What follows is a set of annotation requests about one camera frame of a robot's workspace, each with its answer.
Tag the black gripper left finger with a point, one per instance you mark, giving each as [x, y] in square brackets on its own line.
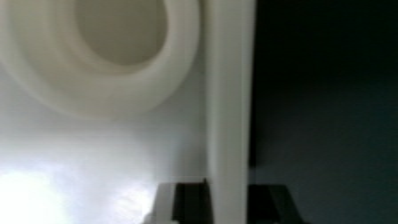
[182, 206]

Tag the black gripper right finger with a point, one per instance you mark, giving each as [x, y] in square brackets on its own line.
[271, 205]

